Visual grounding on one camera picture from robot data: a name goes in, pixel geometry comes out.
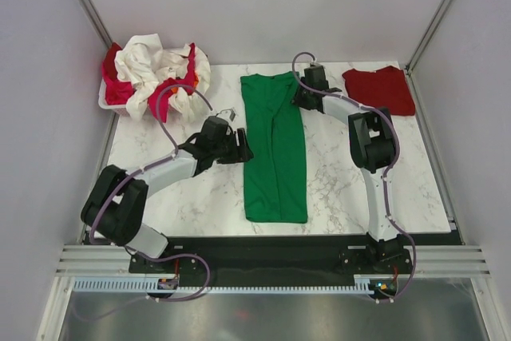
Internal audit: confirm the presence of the green t shirt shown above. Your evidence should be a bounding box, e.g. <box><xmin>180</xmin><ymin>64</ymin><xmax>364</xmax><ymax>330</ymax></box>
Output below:
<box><xmin>240</xmin><ymin>72</ymin><xmax>308</xmax><ymax>224</ymax></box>

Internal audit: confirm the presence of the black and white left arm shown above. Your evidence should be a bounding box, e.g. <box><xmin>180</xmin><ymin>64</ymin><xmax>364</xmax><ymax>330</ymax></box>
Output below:
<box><xmin>81</xmin><ymin>116</ymin><xmax>253</xmax><ymax>272</ymax></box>

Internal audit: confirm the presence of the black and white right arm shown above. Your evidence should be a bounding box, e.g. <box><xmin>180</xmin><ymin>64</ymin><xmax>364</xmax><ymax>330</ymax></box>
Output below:
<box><xmin>292</xmin><ymin>63</ymin><xmax>414</xmax><ymax>274</ymax></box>

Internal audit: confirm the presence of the crumpled white shirt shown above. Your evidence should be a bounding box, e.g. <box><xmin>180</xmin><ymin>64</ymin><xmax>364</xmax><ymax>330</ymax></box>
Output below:
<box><xmin>169</xmin><ymin>44</ymin><xmax>211</xmax><ymax>122</ymax></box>
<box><xmin>114</xmin><ymin>34</ymin><xmax>191</xmax><ymax>121</ymax></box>

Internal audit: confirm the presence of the folded dark red t shirt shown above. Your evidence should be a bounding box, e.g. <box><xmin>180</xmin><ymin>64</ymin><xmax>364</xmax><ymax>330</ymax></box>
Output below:
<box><xmin>343</xmin><ymin>65</ymin><xmax>416</xmax><ymax>117</ymax></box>

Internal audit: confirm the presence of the white laundry basket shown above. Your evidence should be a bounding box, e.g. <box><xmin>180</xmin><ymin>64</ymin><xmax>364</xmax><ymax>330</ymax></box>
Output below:
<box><xmin>98</xmin><ymin>81</ymin><xmax>129</xmax><ymax>117</ymax></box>

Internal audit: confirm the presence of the crumpled pink shirt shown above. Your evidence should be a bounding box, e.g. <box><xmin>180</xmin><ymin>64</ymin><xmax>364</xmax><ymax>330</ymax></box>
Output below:
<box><xmin>101</xmin><ymin>42</ymin><xmax>203</xmax><ymax>122</ymax></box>

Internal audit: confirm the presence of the crumpled red shirt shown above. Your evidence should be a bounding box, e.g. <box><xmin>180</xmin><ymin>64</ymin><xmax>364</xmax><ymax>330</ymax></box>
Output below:
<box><xmin>101</xmin><ymin>42</ymin><xmax>121</xmax><ymax>78</ymax></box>

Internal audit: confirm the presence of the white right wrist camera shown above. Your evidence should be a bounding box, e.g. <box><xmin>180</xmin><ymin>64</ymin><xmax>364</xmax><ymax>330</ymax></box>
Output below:
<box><xmin>309</xmin><ymin>61</ymin><xmax>323</xmax><ymax>68</ymax></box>

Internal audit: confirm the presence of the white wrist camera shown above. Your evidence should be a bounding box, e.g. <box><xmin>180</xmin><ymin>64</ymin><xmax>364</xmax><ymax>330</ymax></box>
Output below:
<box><xmin>309</xmin><ymin>61</ymin><xmax>323</xmax><ymax>68</ymax></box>
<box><xmin>216</xmin><ymin>108</ymin><xmax>236</xmax><ymax>124</ymax></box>

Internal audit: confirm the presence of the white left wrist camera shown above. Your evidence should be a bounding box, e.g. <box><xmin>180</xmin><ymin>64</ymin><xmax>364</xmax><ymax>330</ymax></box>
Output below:
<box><xmin>216</xmin><ymin>108</ymin><xmax>236</xmax><ymax>124</ymax></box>

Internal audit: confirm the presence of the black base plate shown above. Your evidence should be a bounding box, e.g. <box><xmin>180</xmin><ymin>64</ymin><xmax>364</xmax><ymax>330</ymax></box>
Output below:
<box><xmin>129</xmin><ymin>235</ymin><xmax>409</xmax><ymax>285</ymax></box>

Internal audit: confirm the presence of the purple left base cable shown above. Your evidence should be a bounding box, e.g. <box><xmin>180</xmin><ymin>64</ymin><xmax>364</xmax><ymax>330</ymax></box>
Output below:
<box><xmin>145</xmin><ymin>251</ymin><xmax>216</xmax><ymax>305</ymax></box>

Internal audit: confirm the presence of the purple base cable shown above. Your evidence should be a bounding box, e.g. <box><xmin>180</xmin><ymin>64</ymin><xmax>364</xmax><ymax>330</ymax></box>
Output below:
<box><xmin>145</xmin><ymin>251</ymin><xmax>216</xmax><ymax>305</ymax></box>
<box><xmin>369</xmin><ymin>240</ymin><xmax>418</xmax><ymax>305</ymax></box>

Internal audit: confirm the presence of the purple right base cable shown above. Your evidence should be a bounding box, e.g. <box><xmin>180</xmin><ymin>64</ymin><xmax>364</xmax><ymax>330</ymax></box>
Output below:
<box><xmin>369</xmin><ymin>240</ymin><xmax>418</xmax><ymax>305</ymax></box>

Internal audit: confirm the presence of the white slotted cable duct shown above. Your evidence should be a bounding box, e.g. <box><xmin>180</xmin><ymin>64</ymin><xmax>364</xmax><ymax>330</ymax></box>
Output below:
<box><xmin>73</xmin><ymin>275</ymin><xmax>398</xmax><ymax>295</ymax></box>

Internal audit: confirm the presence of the aluminium front rail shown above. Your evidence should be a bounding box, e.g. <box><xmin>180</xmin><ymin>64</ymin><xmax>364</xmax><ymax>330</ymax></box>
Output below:
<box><xmin>56</xmin><ymin>245</ymin><xmax>490</xmax><ymax>278</ymax></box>

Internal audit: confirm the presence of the right aluminium frame post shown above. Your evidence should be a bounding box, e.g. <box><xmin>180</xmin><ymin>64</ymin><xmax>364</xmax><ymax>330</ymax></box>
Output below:
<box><xmin>404</xmin><ymin>0</ymin><xmax>455</xmax><ymax>74</ymax></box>

